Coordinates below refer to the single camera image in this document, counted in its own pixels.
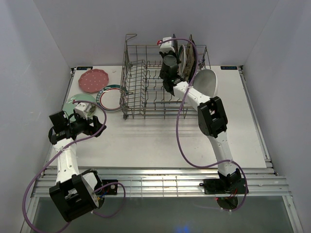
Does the striped rim plate front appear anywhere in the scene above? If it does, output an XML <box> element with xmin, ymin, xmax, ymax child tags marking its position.
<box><xmin>178</xmin><ymin>44</ymin><xmax>187</xmax><ymax>76</ymax></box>

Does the striped rim plate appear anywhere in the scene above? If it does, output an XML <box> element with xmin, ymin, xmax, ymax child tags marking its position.
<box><xmin>178</xmin><ymin>44</ymin><xmax>187</xmax><ymax>76</ymax></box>
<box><xmin>96</xmin><ymin>84</ymin><xmax>121</xmax><ymax>112</ymax></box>

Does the beige floral square plate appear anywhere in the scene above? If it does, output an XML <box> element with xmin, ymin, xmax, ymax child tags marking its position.
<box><xmin>184</xmin><ymin>42</ymin><xmax>195</xmax><ymax>82</ymax></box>

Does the black floral square plate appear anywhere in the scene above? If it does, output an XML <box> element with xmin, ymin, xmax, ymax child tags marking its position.
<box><xmin>189</xmin><ymin>36</ymin><xmax>197</xmax><ymax>82</ymax></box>

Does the mint green plate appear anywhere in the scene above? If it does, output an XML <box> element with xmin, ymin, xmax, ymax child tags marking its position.
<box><xmin>63</xmin><ymin>93</ymin><xmax>97</xmax><ymax>119</ymax></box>

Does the white oval plate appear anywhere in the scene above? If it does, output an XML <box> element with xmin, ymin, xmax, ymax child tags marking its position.
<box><xmin>193</xmin><ymin>69</ymin><xmax>219</xmax><ymax>97</ymax></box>

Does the teal square plate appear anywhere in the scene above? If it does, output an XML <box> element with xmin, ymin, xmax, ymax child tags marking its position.
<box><xmin>172</xmin><ymin>34</ymin><xmax>180</xmax><ymax>64</ymax></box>

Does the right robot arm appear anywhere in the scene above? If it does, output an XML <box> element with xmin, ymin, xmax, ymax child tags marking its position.
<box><xmin>160</xmin><ymin>52</ymin><xmax>248</xmax><ymax>194</ymax></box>

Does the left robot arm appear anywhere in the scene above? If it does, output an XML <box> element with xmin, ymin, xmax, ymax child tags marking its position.
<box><xmin>49</xmin><ymin>111</ymin><xmax>106</xmax><ymax>222</ymax></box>

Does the striped rim plate rear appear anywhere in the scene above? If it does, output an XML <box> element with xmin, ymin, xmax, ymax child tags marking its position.
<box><xmin>96</xmin><ymin>84</ymin><xmax>121</xmax><ymax>112</ymax></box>

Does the pink dotted plate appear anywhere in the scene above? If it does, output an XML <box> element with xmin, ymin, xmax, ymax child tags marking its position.
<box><xmin>78</xmin><ymin>69</ymin><xmax>109</xmax><ymax>94</ymax></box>

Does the right corner logo sticker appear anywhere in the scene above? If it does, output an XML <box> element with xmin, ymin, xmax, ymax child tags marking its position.
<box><xmin>220</xmin><ymin>66</ymin><xmax>238</xmax><ymax>70</ymax></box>

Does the corner logo sticker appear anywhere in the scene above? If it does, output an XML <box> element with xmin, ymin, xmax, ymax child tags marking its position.
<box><xmin>76</xmin><ymin>66</ymin><xmax>93</xmax><ymax>71</ymax></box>
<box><xmin>220</xmin><ymin>66</ymin><xmax>238</xmax><ymax>70</ymax></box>

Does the left corner logo sticker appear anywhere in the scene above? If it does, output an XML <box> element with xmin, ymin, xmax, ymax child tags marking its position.
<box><xmin>76</xmin><ymin>66</ymin><xmax>93</xmax><ymax>71</ymax></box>

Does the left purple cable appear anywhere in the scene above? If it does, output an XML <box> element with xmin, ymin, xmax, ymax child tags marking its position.
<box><xmin>22</xmin><ymin>100</ymin><xmax>126</xmax><ymax>233</ymax></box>

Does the purple cable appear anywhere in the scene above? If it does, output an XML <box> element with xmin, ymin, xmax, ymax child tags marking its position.
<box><xmin>22</xmin><ymin>100</ymin><xmax>126</xmax><ymax>233</ymax></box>
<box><xmin>157</xmin><ymin>38</ymin><xmax>250</xmax><ymax>212</ymax></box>

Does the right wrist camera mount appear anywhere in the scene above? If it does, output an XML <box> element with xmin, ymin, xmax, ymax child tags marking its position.
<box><xmin>157</xmin><ymin>37</ymin><xmax>175</xmax><ymax>53</ymax></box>

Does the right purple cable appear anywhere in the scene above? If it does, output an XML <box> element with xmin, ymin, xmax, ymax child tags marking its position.
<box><xmin>157</xmin><ymin>38</ymin><xmax>250</xmax><ymax>212</ymax></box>

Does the grey wire dish rack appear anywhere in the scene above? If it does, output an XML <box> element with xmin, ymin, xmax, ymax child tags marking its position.
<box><xmin>120</xmin><ymin>33</ymin><xmax>218</xmax><ymax>120</ymax></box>

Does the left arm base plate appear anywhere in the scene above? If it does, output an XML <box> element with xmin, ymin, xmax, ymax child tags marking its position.
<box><xmin>100</xmin><ymin>180</ymin><xmax>118</xmax><ymax>196</ymax></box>

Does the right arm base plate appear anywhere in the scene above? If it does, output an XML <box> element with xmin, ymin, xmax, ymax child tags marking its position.
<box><xmin>199</xmin><ymin>178</ymin><xmax>249</xmax><ymax>194</ymax></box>

